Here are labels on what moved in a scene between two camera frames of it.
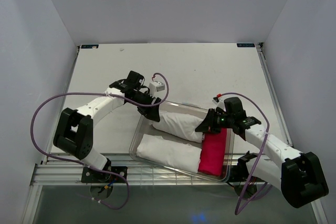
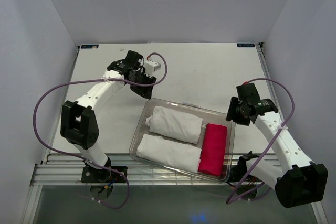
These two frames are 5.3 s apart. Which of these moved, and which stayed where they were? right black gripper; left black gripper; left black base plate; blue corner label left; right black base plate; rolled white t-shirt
Moved: right black gripper; left black gripper
Stayed: left black base plate; right black base plate; blue corner label left; rolled white t-shirt
